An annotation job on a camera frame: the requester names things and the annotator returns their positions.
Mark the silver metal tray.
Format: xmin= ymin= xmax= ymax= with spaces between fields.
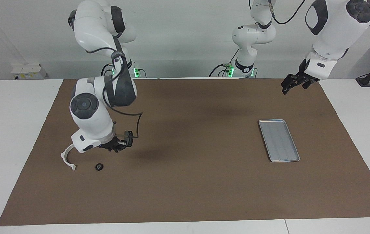
xmin=258 ymin=119 xmax=300 ymax=163

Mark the brown table mat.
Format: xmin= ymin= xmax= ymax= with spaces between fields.
xmin=0 ymin=78 xmax=370 ymax=226

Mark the white power box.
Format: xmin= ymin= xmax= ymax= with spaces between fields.
xmin=11 ymin=63 xmax=47 ymax=80

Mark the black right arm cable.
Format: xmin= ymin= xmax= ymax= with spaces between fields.
xmin=86 ymin=36 xmax=143 ymax=139

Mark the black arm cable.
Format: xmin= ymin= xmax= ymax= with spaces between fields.
xmin=86 ymin=36 xmax=143 ymax=139
xmin=268 ymin=0 xmax=306 ymax=25

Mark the white curved plastic bracket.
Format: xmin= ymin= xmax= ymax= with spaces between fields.
xmin=61 ymin=143 xmax=77 ymax=171

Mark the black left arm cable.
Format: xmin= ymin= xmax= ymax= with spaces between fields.
xmin=268 ymin=0 xmax=306 ymax=25

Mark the black base power cable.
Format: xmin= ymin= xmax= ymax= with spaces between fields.
xmin=209 ymin=49 xmax=240 ymax=77
xmin=101 ymin=63 xmax=114 ymax=77

